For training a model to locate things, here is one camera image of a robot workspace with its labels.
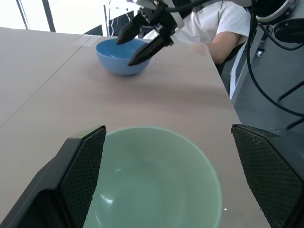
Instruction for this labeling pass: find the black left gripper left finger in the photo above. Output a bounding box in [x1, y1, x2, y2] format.
[0, 125, 107, 228]

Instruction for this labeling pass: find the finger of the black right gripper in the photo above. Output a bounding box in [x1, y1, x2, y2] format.
[127, 33, 174, 67]
[117, 14, 149, 46]

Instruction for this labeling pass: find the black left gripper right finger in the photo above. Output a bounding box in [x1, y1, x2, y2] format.
[231, 123, 304, 228]

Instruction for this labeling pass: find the blue bowl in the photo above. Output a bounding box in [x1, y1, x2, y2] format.
[95, 38, 154, 76]

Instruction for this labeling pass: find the green bowl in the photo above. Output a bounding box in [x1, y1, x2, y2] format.
[83, 126, 223, 228]

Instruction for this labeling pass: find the person in white shirt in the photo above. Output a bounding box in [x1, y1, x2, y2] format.
[176, 0, 252, 65]

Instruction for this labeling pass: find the white panel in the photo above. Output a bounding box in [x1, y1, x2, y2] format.
[229, 42, 248, 105]

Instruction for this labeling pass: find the black round robot torso part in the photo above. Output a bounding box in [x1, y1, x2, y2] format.
[273, 18, 304, 44]

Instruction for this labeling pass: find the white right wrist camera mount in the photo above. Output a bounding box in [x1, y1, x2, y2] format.
[170, 11, 185, 31]

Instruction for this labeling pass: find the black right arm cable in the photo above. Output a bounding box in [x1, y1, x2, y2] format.
[159, 0, 209, 13]

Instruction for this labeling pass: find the black window frame post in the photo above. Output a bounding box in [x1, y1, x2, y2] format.
[42, 0, 57, 32]

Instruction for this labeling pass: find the long black looping cable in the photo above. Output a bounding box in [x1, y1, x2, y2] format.
[246, 0, 304, 117]

